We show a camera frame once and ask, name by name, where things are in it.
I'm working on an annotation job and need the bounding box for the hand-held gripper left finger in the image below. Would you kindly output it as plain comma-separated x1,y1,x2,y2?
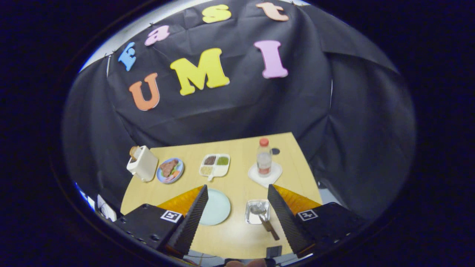
113,184,209,259

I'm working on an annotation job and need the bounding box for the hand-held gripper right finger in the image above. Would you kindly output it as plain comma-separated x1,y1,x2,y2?
267,184,368,259

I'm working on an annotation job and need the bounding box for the wooden handled metal fork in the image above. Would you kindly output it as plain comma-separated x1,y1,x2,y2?
259,213,280,241

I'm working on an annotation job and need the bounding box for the wooden handled metal spoon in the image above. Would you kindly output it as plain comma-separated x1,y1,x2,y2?
250,205,273,232

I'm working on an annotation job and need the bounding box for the pale green round plate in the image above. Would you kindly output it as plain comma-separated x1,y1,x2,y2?
199,188,231,226

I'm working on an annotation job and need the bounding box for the blue round plate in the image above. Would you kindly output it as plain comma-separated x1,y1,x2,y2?
156,158,185,184

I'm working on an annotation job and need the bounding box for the white square coaster plate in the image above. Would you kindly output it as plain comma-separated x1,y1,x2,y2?
248,161,283,188

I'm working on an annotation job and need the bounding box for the meat and vegetables food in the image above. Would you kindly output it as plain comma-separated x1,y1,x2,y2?
160,159,180,182

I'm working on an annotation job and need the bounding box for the white divided tray of beans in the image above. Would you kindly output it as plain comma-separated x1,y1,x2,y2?
199,154,231,181

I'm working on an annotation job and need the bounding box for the clear bottle with red cap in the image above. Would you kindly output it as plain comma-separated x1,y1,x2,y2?
256,138,272,178

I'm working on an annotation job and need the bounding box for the cream toaster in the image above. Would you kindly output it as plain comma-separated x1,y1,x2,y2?
127,145,159,182

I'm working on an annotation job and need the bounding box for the white board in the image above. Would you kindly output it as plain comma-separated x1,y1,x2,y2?
97,194,118,221

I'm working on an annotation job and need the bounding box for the metal wire basket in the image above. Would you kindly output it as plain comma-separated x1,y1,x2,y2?
245,200,271,225

